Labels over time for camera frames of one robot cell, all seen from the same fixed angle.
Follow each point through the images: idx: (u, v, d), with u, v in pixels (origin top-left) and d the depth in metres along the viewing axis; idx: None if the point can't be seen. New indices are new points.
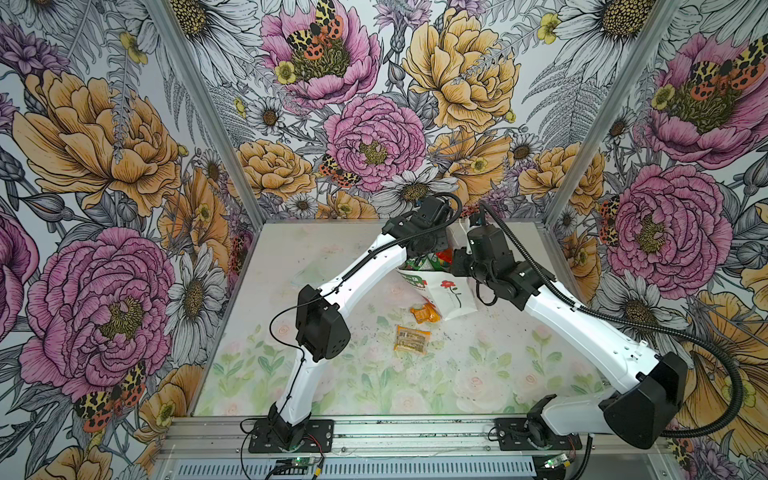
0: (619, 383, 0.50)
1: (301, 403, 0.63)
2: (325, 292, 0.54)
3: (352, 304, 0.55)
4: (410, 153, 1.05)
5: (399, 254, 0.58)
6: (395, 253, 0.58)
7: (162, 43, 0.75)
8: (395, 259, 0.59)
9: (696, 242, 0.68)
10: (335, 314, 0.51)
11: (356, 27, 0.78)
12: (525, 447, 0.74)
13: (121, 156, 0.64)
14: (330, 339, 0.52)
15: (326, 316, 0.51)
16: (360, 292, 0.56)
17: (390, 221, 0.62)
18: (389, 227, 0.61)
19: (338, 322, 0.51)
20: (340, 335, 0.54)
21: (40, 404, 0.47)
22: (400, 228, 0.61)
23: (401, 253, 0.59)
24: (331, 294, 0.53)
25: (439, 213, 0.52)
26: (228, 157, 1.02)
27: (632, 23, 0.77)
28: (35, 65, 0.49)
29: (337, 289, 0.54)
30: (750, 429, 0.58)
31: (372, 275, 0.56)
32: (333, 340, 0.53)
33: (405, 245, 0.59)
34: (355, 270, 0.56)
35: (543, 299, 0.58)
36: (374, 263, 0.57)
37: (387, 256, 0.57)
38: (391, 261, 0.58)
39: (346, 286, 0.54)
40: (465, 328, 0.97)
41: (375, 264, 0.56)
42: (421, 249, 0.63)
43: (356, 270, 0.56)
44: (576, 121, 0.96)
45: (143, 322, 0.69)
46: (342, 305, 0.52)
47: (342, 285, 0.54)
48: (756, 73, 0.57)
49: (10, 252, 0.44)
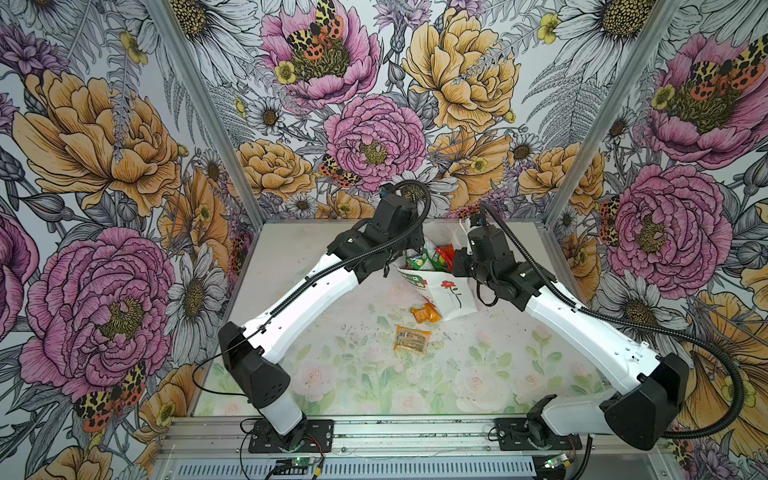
0: (620, 385, 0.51)
1: (283, 420, 0.61)
2: (249, 335, 0.44)
3: (284, 342, 0.45)
4: (410, 153, 1.05)
5: (344, 279, 0.48)
6: (341, 277, 0.48)
7: (162, 43, 0.75)
8: (342, 286, 0.49)
9: (696, 243, 0.68)
10: (255, 362, 0.41)
11: (356, 27, 0.78)
12: (525, 447, 0.74)
13: (121, 156, 0.64)
14: (254, 388, 0.42)
15: (246, 364, 0.41)
16: (295, 327, 0.45)
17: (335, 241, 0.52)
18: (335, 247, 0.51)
19: (261, 367, 0.41)
20: (268, 382, 0.44)
21: (40, 404, 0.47)
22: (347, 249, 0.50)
23: (348, 277, 0.48)
24: (257, 335, 0.44)
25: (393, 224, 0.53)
26: (228, 157, 1.02)
27: (632, 23, 0.77)
28: (35, 65, 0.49)
29: (264, 329, 0.44)
30: (751, 430, 0.58)
31: (311, 305, 0.46)
32: (260, 388, 0.43)
33: (351, 269, 0.48)
34: (289, 303, 0.46)
35: (544, 300, 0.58)
36: (313, 292, 0.47)
37: (329, 282, 0.47)
38: (334, 288, 0.48)
39: (276, 323, 0.44)
40: (465, 328, 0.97)
41: (312, 292, 0.47)
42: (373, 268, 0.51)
43: (288, 303, 0.46)
44: (576, 121, 0.96)
45: (143, 323, 0.69)
46: (267, 345, 0.43)
47: (272, 323, 0.44)
48: (756, 74, 0.57)
49: (10, 252, 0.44)
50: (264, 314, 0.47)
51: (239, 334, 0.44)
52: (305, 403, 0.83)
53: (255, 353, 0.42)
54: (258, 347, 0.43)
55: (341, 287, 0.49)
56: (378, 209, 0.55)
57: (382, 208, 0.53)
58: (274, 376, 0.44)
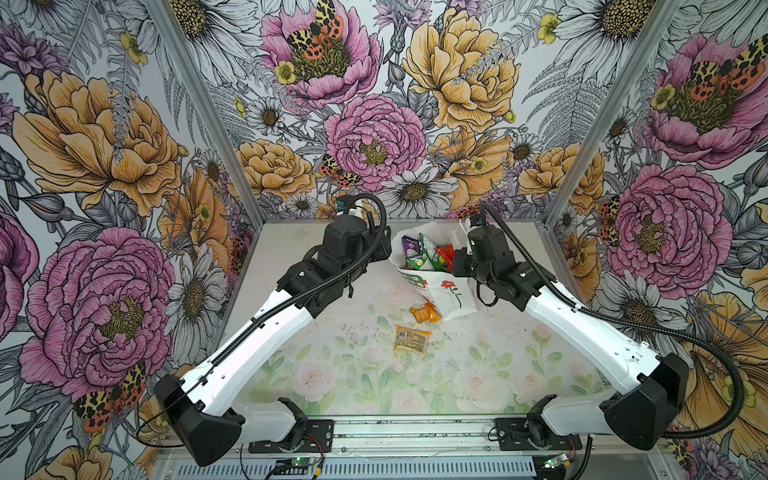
0: (620, 385, 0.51)
1: (271, 432, 0.59)
2: (186, 389, 0.40)
3: (230, 391, 0.41)
4: (410, 153, 1.05)
5: (295, 317, 0.45)
6: (292, 313, 0.45)
7: (161, 43, 0.75)
8: (293, 323, 0.45)
9: (696, 243, 0.68)
10: (194, 421, 0.37)
11: (356, 27, 0.78)
12: (525, 447, 0.74)
13: (121, 156, 0.64)
14: (195, 449, 0.38)
15: (182, 424, 0.37)
16: (242, 374, 0.42)
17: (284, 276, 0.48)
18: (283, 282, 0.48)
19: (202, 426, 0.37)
20: (211, 439, 0.40)
21: (40, 404, 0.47)
22: (296, 282, 0.48)
23: (299, 315, 0.45)
24: (196, 388, 0.40)
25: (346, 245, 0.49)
26: (228, 157, 1.02)
27: (633, 23, 0.77)
28: (35, 65, 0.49)
29: (205, 379, 0.40)
30: (751, 430, 0.58)
31: (261, 349, 0.43)
32: (203, 447, 0.40)
33: (301, 304, 0.45)
34: (235, 347, 0.43)
35: (544, 300, 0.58)
36: (261, 334, 0.43)
37: (279, 322, 0.44)
38: (286, 327, 0.45)
39: (219, 371, 0.41)
40: (465, 328, 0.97)
41: (260, 335, 0.43)
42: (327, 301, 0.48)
43: (233, 348, 0.42)
44: (576, 121, 0.96)
45: (143, 322, 0.69)
46: (210, 399, 0.39)
47: (214, 371, 0.41)
48: (756, 74, 0.57)
49: (10, 252, 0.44)
50: (206, 361, 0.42)
51: (176, 388, 0.40)
52: (305, 402, 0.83)
53: (194, 411, 0.38)
54: (198, 402, 0.39)
55: (294, 324, 0.46)
56: (325, 238, 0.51)
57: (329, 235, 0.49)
58: (220, 430, 0.41)
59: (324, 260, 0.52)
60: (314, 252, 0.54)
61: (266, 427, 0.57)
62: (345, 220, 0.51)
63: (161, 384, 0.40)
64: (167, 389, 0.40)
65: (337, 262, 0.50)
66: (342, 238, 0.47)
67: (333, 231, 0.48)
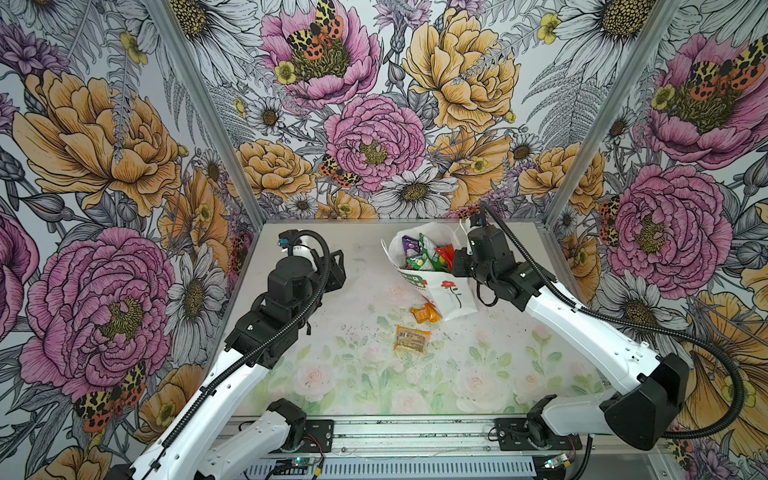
0: (620, 385, 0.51)
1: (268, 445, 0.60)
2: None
3: (192, 462, 0.40)
4: (410, 153, 1.05)
5: (249, 376, 0.44)
6: (247, 372, 0.44)
7: (161, 43, 0.75)
8: (249, 382, 0.44)
9: (696, 243, 0.68)
10: None
11: (356, 27, 0.78)
12: (525, 447, 0.74)
13: (121, 157, 0.64)
14: None
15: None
16: (198, 448, 0.40)
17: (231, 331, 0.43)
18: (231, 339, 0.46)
19: None
20: None
21: (40, 404, 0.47)
22: (247, 336, 0.46)
23: (254, 372, 0.44)
24: (148, 475, 0.38)
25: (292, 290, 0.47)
26: (228, 157, 1.02)
27: (633, 23, 0.77)
28: (35, 65, 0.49)
29: (157, 463, 0.38)
30: (751, 430, 0.58)
31: (215, 417, 0.41)
32: None
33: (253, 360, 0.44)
34: (184, 423, 0.41)
35: (544, 300, 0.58)
36: (214, 401, 0.42)
37: (232, 385, 0.43)
38: (240, 388, 0.43)
39: (174, 450, 0.39)
40: (465, 328, 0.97)
41: (214, 404, 0.42)
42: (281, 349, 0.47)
43: (184, 424, 0.41)
44: (576, 121, 0.96)
45: (143, 323, 0.69)
46: None
47: (167, 452, 0.39)
48: (756, 74, 0.57)
49: (10, 252, 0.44)
50: (157, 441, 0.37)
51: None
52: (305, 403, 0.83)
53: None
54: None
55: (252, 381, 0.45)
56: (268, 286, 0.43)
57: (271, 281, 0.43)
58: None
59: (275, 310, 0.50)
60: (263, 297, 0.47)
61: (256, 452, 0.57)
62: (289, 262, 0.50)
63: None
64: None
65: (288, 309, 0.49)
66: (289, 285, 0.46)
67: (278, 276, 0.47)
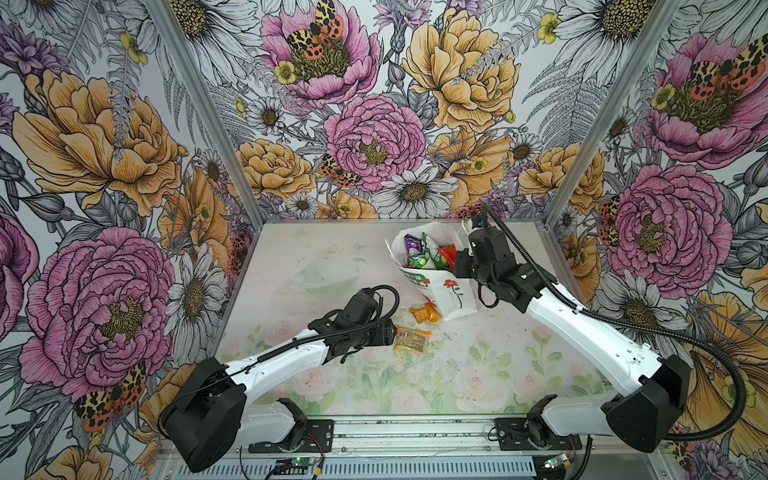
0: (622, 386, 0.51)
1: (271, 433, 0.60)
2: (231, 372, 0.46)
3: (259, 389, 0.47)
4: (410, 153, 1.05)
5: (319, 352, 0.57)
6: (319, 348, 0.57)
7: (161, 43, 0.75)
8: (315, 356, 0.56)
9: (696, 243, 0.68)
10: (232, 399, 0.42)
11: (356, 27, 0.78)
12: (525, 447, 0.74)
13: (121, 156, 0.64)
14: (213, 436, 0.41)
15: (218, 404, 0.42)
16: (271, 380, 0.49)
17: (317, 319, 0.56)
18: (315, 323, 0.62)
19: (234, 409, 0.41)
20: (225, 430, 0.42)
21: (40, 404, 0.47)
22: (324, 327, 0.62)
23: (320, 351, 0.57)
24: (240, 374, 0.46)
25: (362, 311, 0.66)
26: (228, 157, 1.02)
27: (633, 23, 0.77)
28: (35, 65, 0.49)
29: (248, 368, 0.47)
30: (751, 430, 0.58)
31: (288, 366, 0.51)
32: (220, 435, 0.42)
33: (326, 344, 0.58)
34: (274, 353, 0.52)
35: (545, 302, 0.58)
36: (291, 354, 0.53)
37: (310, 349, 0.56)
38: (311, 356, 0.55)
39: (260, 368, 0.48)
40: (465, 328, 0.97)
41: (295, 354, 0.53)
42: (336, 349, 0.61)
43: (274, 354, 0.51)
44: (576, 121, 0.96)
45: (143, 322, 0.69)
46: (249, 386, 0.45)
47: (256, 366, 0.48)
48: (756, 73, 0.57)
49: (10, 252, 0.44)
50: (249, 358, 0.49)
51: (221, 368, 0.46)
52: (305, 403, 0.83)
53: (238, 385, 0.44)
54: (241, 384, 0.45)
55: (316, 358, 0.57)
56: (350, 302, 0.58)
57: (354, 300, 0.67)
58: (228, 431, 0.43)
59: (344, 320, 0.67)
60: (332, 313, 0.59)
61: (266, 430, 0.57)
62: (366, 292, 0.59)
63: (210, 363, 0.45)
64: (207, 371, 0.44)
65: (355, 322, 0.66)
66: (364, 304, 0.66)
67: (361, 297, 0.67)
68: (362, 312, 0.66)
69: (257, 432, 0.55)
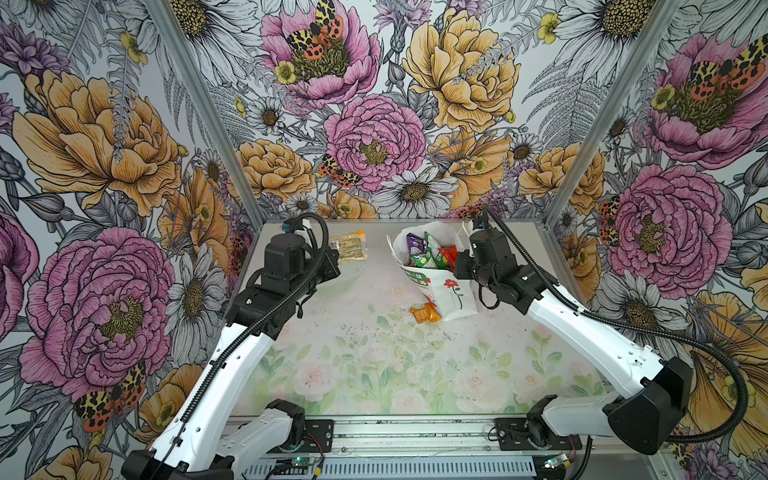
0: (623, 389, 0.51)
1: (274, 440, 0.60)
2: (162, 455, 0.38)
3: (208, 447, 0.39)
4: (410, 153, 1.05)
5: (256, 343, 0.44)
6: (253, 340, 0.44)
7: (161, 43, 0.75)
8: (255, 353, 0.45)
9: (696, 243, 0.68)
10: None
11: (356, 27, 0.78)
12: (525, 447, 0.74)
13: (121, 156, 0.64)
14: None
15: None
16: (219, 418, 0.41)
17: (234, 307, 0.47)
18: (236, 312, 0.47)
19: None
20: None
21: (40, 404, 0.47)
22: (246, 307, 0.47)
23: (260, 341, 0.45)
24: (175, 450, 0.38)
25: (286, 262, 0.49)
26: (228, 157, 1.02)
27: (632, 23, 0.77)
28: (35, 65, 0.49)
29: (179, 439, 0.38)
30: (752, 430, 0.58)
31: (232, 388, 0.42)
32: None
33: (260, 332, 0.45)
34: (198, 400, 0.41)
35: (547, 303, 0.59)
36: (226, 373, 0.42)
37: (241, 355, 0.44)
38: (249, 358, 0.44)
39: (194, 424, 0.39)
40: (465, 328, 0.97)
41: (226, 375, 0.42)
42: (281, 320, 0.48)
43: (200, 398, 0.41)
44: (576, 121, 0.96)
45: (143, 322, 0.69)
46: (192, 452, 0.38)
47: (187, 426, 0.39)
48: (756, 73, 0.57)
49: (10, 252, 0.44)
50: (175, 420, 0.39)
51: (148, 461, 0.37)
52: (305, 402, 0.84)
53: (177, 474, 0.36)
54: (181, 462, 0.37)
55: (256, 352, 0.45)
56: (266, 259, 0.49)
57: (270, 258, 0.50)
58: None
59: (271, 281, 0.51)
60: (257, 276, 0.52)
61: (267, 441, 0.57)
62: (279, 239, 0.52)
63: (129, 462, 0.37)
64: (139, 465, 0.37)
65: (287, 280, 0.50)
66: (286, 255, 0.49)
67: (272, 251, 0.49)
68: (287, 262, 0.50)
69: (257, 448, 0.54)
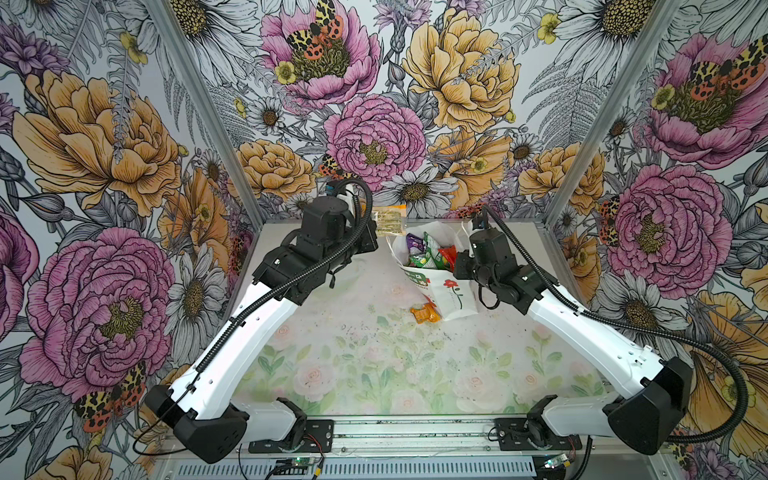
0: (623, 389, 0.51)
1: (273, 431, 0.60)
2: (177, 398, 0.39)
3: (219, 398, 0.40)
4: (410, 153, 1.05)
5: (277, 308, 0.42)
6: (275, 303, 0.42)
7: (161, 43, 0.75)
8: (275, 317, 0.43)
9: (696, 243, 0.68)
10: (187, 430, 0.37)
11: (356, 27, 0.78)
12: (525, 447, 0.74)
13: (121, 156, 0.64)
14: (199, 450, 0.38)
15: (177, 431, 0.37)
16: (231, 376, 0.41)
17: (262, 265, 0.45)
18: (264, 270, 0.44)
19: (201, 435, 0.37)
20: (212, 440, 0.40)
21: (40, 404, 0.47)
22: (274, 267, 0.44)
23: (281, 306, 0.42)
24: (188, 395, 0.39)
25: (324, 229, 0.46)
26: (228, 157, 1.02)
27: (633, 23, 0.77)
28: (35, 65, 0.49)
29: (193, 386, 0.39)
30: (752, 430, 0.58)
31: (247, 347, 0.41)
32: (213, 442, 0.40)
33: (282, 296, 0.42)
34: (213, 355, 0.40)
35: (547, 303, 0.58)
36: (245, 332, 0.41)
37: (260, 317, 0.42)
38: (268, 321, 0.42)
39: (207, 376, 0.39)
40: (465, 329, 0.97)
41: (243, 333, 0.41)
42: (307, 288, 0.45)
43: (215, 353, 0.40)
44: (576, 121, 0.96)
45: (143, 323, 0.69)
46: (202, 402, 0.38)
47: (202, 375, 0.39)
48: (756, 73, 0.57)
49: (10, 252, 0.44)
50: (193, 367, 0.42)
51: (166, 398, 0.39)
52: (305, 402, 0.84)
53: (186, 418, 0.37)
54: (190, 410, 0.38)
55: (277, 315, 0.43)
56: (304, 220, 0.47)
57: (309, 219, 0.46)
58: (221, 428, 0.40)
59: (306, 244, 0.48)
60: (293, 238, 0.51)
61: (270, 426, 0.58)
62: (322, 203, 0.47)
63: (150, 396, 0.39)
64: (158, 398, 0.39)
65: (320, 246, 0.46)
66: (324, 220, 0.45)
67: (312, 213, 0.45)
68: (324, 228, 0.46)
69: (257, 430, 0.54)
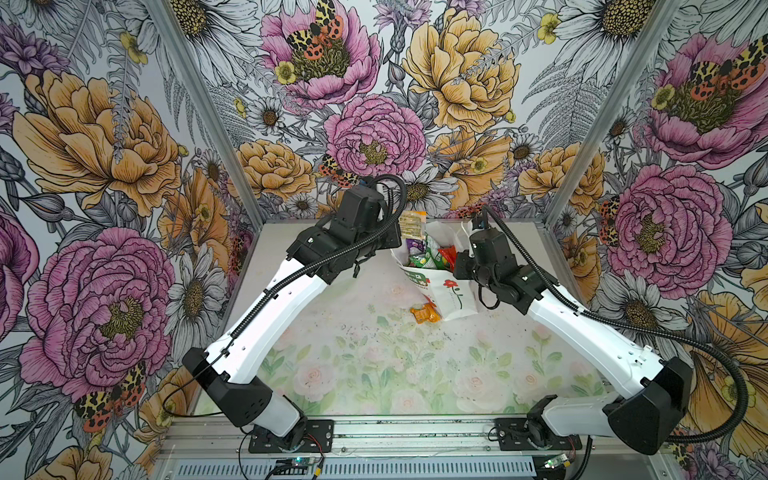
0: (623, 389, 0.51)
1: (277, 424, 0.60)
2: (212, 360, 0.41)
3: (250, 363, 0.42)
4: (410, 153, 1.05)
5: (308, 284, 0.43)
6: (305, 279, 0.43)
7: (162, 42, 0.75)
8: (305, 293, 0.44)
9: (696, 243, 0.68)
10: (220, 391, 0.39)
11: (356, 27, 0.78)
12: (525, 447, 0.74)
13: (121, 156, 0.64)
14: (229, 411, 0.40)
15: (211, 391, 0.39)
16: (261, 345, 0.42)
17: (297, 242, 0.46)
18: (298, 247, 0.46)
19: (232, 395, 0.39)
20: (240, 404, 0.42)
21: (40, 404, 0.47)
22: (309, 244, 0.46)
23: (313, 282, 0.44)
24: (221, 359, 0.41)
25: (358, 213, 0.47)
26: (228, 157, 1.02)
27: (632, 23, 0.77)
28: (35, 65, 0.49)
29: (227, 351, 0.41)
30: (752, 430, 0.58)
31: (278, 318, 0.43)
32: (242, 405, 0.42)
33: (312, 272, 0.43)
34: (247, 324, 0.42)
35: (547, 303, 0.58)
36: (275, 305, 0.43)
37: (292, 291, 0.43)
38: (299, 296, 0.44)
39: (240, 343, 0.41)
40: (465, 329, 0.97)
41: (274, 305, 0.43)
42: (336, 269, 0.46)
43: (248, 323, 0.42)
44: (576, 121, 0.96)
45: (143, 322, 0.69)
46: (235, 368, 0.40)
47: (236, 342, 0.41)
48: (756, 73, 0.57)
49: (10, 252, 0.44)
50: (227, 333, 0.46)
51: (202, 360, 0.41)
52: (305, 402, 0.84)
53: (219, 380, 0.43)
54: (223, 372, 0.40)
55: (307, 291, 0.44)
56: (344, 202, 0.48)
57: (349, 203, 0.48)
58: (249, 394, 0.42)
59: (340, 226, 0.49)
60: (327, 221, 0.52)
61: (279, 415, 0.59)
62: (361, 189, 0.50)
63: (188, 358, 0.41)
64: (196, 360, 0.41)
65: (353, 230, 0.48)
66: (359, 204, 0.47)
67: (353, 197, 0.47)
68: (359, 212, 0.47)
69: (265, 418, 0.55)
